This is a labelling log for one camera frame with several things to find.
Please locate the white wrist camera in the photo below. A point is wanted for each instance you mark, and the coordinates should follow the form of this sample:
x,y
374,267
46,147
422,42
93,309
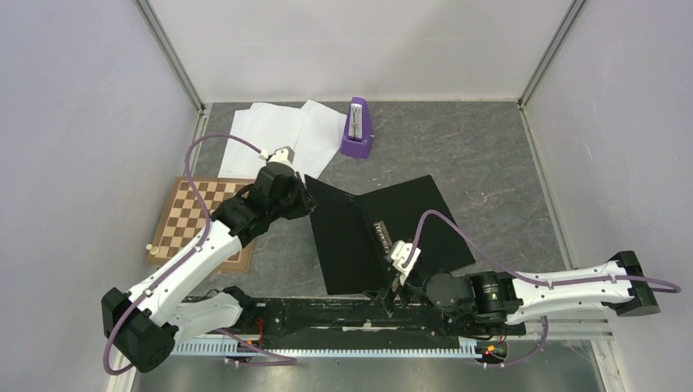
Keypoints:
x,y
403,256
284,155

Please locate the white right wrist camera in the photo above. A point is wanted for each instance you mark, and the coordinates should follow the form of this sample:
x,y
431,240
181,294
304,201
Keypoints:
x,y
403,256

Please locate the white paper sheets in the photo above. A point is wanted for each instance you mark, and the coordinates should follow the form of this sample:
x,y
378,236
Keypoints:
x,y
319,139

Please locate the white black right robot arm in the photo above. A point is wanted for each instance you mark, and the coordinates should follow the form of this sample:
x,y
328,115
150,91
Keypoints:
x,y
490,303

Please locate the white paper stack left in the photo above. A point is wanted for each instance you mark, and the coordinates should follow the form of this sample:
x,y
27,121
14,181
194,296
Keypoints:
x,y
266,126

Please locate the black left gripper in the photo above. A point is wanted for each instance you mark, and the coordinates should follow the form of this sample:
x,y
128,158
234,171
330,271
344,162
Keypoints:
x,y
306,203

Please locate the aluminium frame rail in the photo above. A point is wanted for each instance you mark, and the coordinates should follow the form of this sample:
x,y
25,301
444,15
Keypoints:
x,y
243,347

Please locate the wooden chessboard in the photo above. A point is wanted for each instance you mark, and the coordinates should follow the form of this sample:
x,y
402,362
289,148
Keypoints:
x,y
182,216

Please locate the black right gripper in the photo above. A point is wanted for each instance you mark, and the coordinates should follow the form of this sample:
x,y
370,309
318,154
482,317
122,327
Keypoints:
x,y
384,296

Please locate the blue black file folder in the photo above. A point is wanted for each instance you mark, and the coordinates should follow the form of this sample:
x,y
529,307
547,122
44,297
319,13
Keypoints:
x,y
350,230

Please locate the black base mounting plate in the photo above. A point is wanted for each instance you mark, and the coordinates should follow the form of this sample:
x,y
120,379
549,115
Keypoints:
x,y
353,324

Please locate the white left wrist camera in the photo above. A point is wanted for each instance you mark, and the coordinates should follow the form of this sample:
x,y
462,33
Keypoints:
x,y
284,155

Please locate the white chess pawn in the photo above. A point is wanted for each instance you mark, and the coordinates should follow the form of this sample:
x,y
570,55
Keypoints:
x,y
152,249

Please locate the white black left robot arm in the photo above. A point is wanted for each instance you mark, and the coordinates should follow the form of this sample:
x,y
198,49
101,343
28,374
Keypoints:
x,y
178,276

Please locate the purple metronome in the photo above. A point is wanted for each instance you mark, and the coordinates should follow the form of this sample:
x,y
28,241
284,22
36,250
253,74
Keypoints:
x,y
358,133

